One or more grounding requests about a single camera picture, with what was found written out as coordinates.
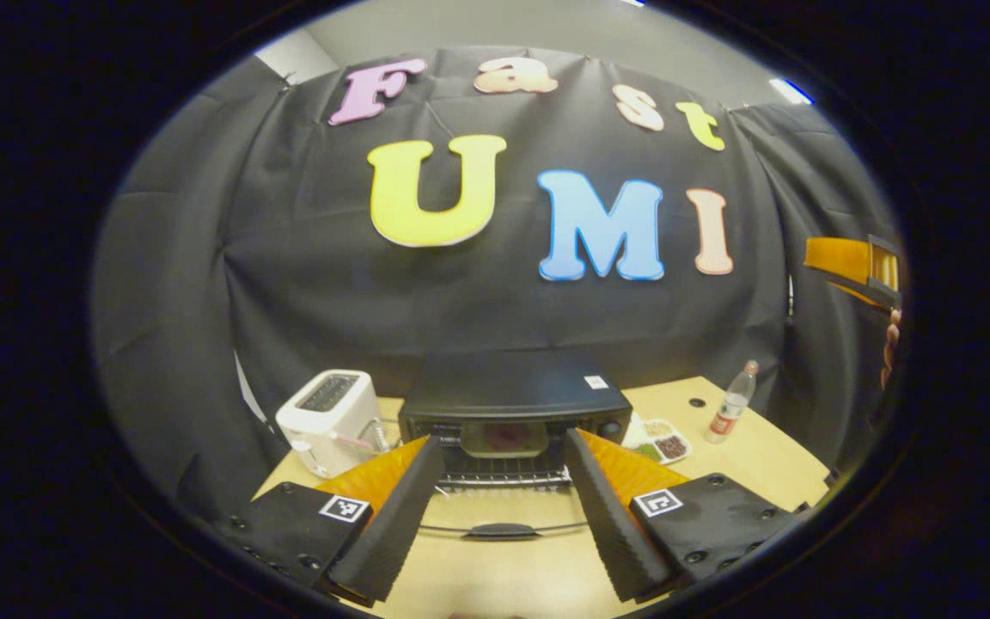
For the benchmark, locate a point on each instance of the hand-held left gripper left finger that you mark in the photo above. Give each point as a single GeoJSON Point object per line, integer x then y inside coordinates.
{"type": "Point", "coordinates": [400, 524]}

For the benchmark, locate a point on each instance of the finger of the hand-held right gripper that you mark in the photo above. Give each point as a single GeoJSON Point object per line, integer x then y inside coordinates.
{"type": "Point", "coordinates": [839, 258]}

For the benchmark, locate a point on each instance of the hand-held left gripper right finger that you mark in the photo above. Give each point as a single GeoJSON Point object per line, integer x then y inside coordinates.
{"type": "Point", "coordinates": [611, 524]}

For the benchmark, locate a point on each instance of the cream square plate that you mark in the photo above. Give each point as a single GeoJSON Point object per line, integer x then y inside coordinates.
{"type": "Point", "coordinates": [476, 447]}

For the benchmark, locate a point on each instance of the pink ham slice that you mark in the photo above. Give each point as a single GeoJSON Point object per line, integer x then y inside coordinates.
{"type": "Point", "coordinates": [508, 434]}

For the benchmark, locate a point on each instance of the black electric oven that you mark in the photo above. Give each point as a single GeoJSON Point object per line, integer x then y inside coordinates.
{"type": "Point", "coordinates": [504, 387]}

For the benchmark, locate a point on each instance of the pile of green mung beans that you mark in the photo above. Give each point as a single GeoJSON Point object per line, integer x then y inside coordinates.
{"type": "Point", "coordinates": [645, 451]}

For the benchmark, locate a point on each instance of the white divided tray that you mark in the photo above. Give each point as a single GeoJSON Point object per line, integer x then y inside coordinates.
{"type": "Point", "coordinates": [638, 432]}

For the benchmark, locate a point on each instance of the pile of red beans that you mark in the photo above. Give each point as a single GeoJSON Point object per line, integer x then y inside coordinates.
{"type": "Point", "coordinates": [672, 446]}

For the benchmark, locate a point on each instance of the pile of yellow soybeans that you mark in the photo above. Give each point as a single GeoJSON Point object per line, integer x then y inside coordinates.
{"type": "Point", "coordinates": [656, 427]}

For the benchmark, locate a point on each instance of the white toaster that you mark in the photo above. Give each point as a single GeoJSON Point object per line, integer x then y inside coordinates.
{"type": "Point", "coordinates": [323, 421]}

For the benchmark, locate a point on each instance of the clear water bottle red label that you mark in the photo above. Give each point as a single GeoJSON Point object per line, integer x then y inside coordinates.
{"type": "Point", "coordinates": [729, 413]}

